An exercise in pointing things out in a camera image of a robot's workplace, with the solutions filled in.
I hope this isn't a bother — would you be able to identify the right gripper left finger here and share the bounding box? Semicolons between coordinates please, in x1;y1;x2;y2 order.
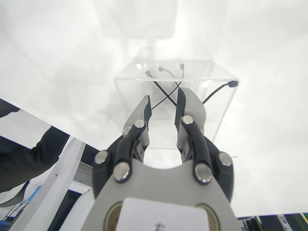
92;95;153;199

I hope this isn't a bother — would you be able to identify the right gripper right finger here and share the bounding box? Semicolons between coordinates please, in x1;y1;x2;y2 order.
175;87;235;204

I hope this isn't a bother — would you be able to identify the thin black zip tie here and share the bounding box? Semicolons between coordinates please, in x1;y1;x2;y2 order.
151;64;185;110
203;81;239;104
145;71;178;107
159;66;176;78

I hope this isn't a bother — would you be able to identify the clear plastic stand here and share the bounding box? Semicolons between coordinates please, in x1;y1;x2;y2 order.
113;46;241;150

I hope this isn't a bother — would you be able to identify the white table leg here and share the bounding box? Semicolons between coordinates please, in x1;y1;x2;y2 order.
13;138;86;231

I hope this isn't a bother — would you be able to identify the person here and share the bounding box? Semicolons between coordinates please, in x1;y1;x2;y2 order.
0;98;70;193

